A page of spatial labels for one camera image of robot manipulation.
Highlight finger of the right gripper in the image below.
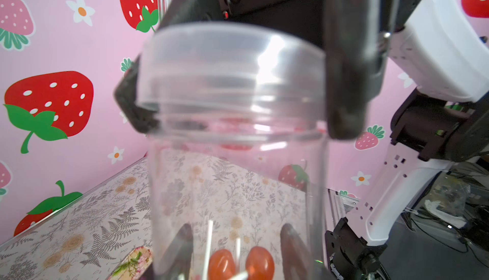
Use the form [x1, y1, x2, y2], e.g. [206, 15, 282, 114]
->
[114, 0, 224, 133]

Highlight clear jar orange candies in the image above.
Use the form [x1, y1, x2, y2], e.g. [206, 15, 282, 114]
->
[148, 112, 327, 279]

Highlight floral rectangular tray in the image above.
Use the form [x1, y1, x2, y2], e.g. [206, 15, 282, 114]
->
[108, 246, 153, 280]

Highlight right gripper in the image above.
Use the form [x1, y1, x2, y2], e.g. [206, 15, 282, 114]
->
[219, 0, 421, 140]

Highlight orange lollipop right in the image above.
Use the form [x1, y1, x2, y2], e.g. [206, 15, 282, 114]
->
[231, 246, 275, 280]

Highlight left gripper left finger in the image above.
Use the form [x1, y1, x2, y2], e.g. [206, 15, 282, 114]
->
[152, 223, 194, 279]

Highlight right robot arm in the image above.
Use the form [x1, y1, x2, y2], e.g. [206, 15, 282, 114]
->
[114, 0, 488, 279]

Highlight orange lollipop left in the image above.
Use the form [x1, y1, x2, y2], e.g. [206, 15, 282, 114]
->
[202, 220, 237, 279]

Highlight orange lollipop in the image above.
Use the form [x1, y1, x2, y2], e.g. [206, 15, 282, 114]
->
[231, 246, 275, 280]
[202, 220, 237, 279]

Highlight clear jar lid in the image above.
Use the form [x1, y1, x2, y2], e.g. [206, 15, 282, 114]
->
[136, 22, 327, 120]

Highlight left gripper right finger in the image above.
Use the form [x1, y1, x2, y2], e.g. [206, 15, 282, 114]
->
[280, 223, 317, 280]

